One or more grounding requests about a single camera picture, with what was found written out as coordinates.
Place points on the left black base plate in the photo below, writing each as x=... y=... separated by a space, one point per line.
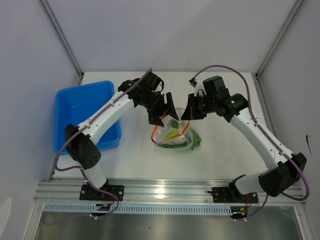
x=87 y=193

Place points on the green onion stalk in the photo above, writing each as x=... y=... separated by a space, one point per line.
x=180 y=146

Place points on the right aluminium frame post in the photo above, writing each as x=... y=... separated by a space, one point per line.
x=282 y=81

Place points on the clear zip top bag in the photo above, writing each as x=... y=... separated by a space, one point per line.
x=158 y=134

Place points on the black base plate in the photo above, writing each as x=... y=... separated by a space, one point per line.
x=87 y=193
x=229 y=195

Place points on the green chili pepper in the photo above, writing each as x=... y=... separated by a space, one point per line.
x=174 y=124

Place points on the white cauliflower with leaves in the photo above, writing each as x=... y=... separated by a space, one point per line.
x=175 y=136

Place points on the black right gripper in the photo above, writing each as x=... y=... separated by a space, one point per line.
x=190 y=112

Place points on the white slotted cable duct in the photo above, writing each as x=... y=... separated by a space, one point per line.
x=140 y=209

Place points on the aluminium mounting rail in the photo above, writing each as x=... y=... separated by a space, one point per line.
x=136 y=191

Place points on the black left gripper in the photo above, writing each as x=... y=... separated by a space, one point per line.
x=154 y=117

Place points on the green lettuce leaf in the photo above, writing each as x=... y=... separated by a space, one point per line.
x=193 y=139

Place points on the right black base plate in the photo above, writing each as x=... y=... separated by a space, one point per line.
x=229 y=195

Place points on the blue plastic bin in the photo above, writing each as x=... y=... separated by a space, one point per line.
x=74 y=105

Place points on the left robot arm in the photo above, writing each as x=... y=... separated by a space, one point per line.
x=81 y=140

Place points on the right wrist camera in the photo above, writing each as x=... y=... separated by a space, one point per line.
x=195 y=82

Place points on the left aluminium frame post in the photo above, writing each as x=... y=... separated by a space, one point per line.
x=52 y=19

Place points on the aluminium frame post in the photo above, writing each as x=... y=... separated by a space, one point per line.
x=282 y=81
x=52 y=19

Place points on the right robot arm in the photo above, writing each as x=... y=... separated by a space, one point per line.
x=283 y=166

